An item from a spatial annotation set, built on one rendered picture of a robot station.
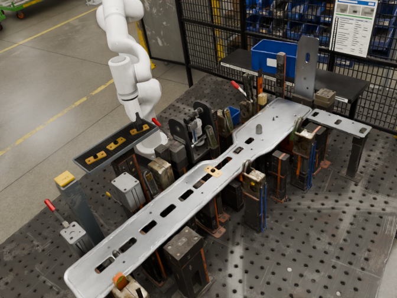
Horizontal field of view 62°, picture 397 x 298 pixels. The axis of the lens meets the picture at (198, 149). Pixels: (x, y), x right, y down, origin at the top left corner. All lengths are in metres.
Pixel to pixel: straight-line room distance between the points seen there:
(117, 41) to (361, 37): 1.23
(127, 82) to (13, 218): 2.11
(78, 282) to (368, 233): 1.22
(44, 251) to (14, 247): 0.17
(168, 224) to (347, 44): 1.35
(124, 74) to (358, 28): 1.22
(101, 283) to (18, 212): 2.08
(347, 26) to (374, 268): 1.18
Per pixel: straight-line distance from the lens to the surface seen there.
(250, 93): 1.76
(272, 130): 1.67
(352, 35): 2.01
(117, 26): 1.47
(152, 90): 1.75
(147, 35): 4.57
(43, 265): 1.81
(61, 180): 1.42
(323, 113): 1.81
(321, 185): 1.84
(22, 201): 3.32
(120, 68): 1.33
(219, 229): 1.63
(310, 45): 1.79
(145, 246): 1.28
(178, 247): 1.21
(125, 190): 1.33
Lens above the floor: 2.02
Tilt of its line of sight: 40 degrees down
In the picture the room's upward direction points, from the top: 9 degrees counter-clockwise
